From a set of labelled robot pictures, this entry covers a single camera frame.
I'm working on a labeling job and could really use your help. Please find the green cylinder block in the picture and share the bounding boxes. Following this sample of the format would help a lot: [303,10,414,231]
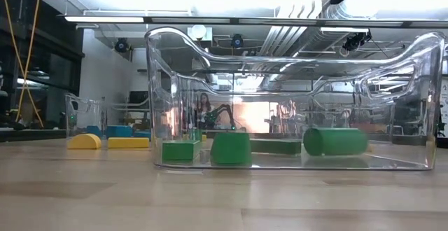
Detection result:
[302,127,369,157]

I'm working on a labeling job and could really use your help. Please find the long green block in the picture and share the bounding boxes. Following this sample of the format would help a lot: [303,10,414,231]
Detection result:
[249,138,302,155]

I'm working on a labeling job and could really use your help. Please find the green rectangular block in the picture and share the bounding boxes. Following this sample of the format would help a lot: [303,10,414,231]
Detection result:
[162,139,202,162]

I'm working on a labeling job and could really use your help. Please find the long blue block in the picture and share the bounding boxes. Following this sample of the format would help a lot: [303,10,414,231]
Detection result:
[105,124,134,139]

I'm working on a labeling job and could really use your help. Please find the white round lamp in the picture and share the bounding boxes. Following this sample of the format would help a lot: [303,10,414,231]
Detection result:
[190,24,208,41]

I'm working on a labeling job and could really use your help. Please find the person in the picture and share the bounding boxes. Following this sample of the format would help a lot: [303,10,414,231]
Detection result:
[195,92,214,130]

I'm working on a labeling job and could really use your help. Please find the clear plastic bin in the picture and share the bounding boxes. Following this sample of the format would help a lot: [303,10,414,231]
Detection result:
[144,26,446,172]
[64,93,153,141]

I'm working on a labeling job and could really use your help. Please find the yellow half-round block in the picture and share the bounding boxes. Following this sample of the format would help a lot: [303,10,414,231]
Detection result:
[66,133,103,151]

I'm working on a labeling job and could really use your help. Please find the black overhead camera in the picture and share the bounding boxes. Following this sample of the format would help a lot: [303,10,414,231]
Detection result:
[342,30,372,53]

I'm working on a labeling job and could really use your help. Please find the black overhead frame beam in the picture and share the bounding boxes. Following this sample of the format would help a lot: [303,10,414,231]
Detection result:
[57,13,448,29]

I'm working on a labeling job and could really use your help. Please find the yellow rope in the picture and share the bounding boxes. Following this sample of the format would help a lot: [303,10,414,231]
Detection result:
[0,0,45,129]
[14,0,43,123]

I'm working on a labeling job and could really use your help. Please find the black table edge rail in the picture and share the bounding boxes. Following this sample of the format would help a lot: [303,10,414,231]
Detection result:
[0,128,68,143]

